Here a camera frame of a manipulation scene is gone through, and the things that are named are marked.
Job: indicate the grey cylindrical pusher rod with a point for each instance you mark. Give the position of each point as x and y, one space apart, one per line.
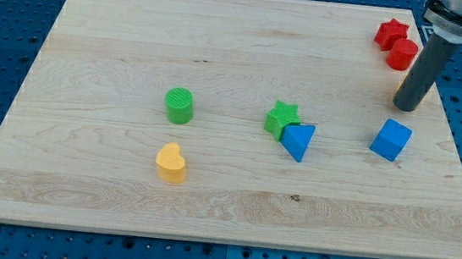
428 66

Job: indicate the red cylinder block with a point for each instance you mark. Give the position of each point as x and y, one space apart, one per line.
402 54

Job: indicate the red star block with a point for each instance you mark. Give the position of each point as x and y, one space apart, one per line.
389 32

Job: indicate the blue cube block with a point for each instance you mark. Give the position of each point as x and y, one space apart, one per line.
391 139

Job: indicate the blue triangle block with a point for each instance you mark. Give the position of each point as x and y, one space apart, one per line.
296 139

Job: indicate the green star block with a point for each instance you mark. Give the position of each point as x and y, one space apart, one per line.
278 118

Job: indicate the light wooden board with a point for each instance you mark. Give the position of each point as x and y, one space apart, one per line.
79 143

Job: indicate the green cylinder block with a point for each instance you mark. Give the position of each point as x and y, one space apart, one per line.
179 105

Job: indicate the yellow heart block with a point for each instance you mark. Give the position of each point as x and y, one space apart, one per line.
171 164

